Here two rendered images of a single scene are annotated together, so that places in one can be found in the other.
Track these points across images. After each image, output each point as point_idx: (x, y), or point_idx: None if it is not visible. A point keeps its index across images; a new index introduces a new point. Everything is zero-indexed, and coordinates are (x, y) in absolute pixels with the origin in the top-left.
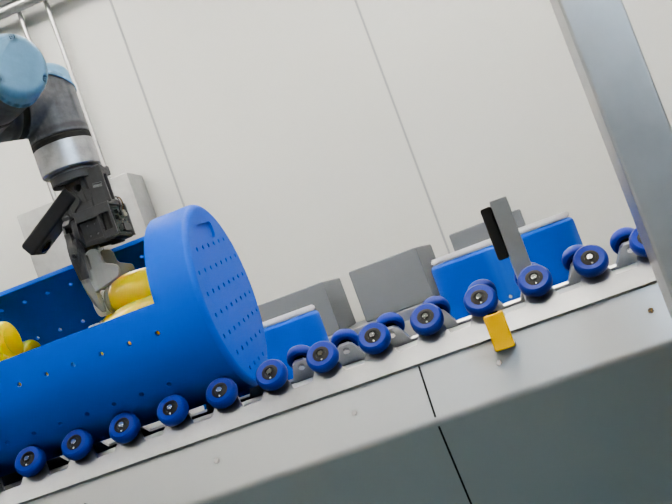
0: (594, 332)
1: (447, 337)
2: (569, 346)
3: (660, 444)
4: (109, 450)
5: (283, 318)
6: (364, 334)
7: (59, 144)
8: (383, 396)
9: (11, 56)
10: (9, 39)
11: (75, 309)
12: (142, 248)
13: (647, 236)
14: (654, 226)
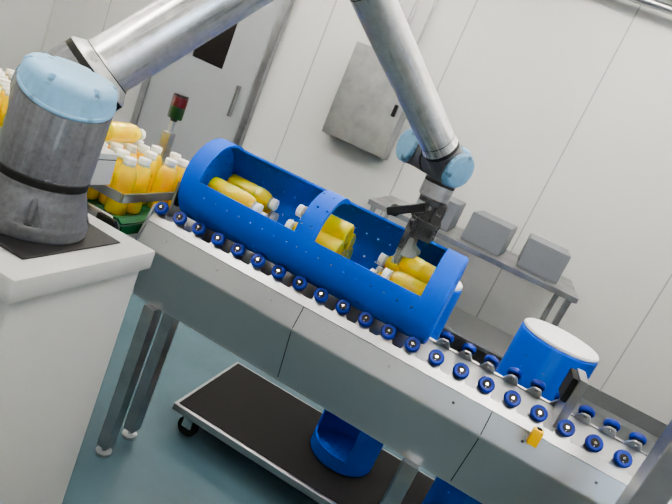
0: (567, 468)
1: (513, 412)
2: (553, 462)
3: None
4: None
5: None
6: (484, 380)
7: (440, 189)
8: (469, 408)
9: (462, 167)
10: (468, 159)
11: (380, 233)
12: (429, 244)
13: (629, 500)
14: (635, 502)
